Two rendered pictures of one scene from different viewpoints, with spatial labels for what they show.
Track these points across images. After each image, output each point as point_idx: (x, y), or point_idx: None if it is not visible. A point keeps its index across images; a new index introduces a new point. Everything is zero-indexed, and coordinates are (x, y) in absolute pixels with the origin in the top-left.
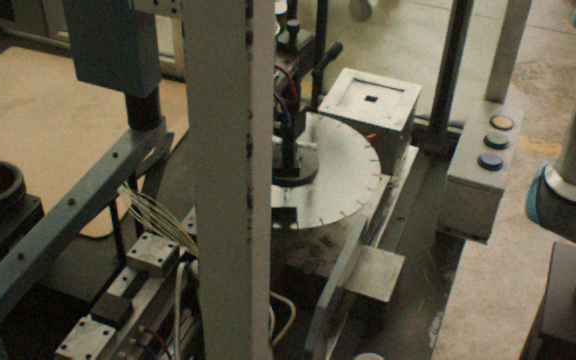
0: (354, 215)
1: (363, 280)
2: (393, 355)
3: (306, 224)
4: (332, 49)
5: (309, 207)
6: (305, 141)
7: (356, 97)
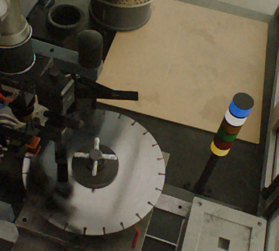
0: (84, 234)
1: (27, 245)
2: None
3: (26, 179)
4: (68, 119)
5: (44, 180)
6: (124, 177)
7: (222, 230)
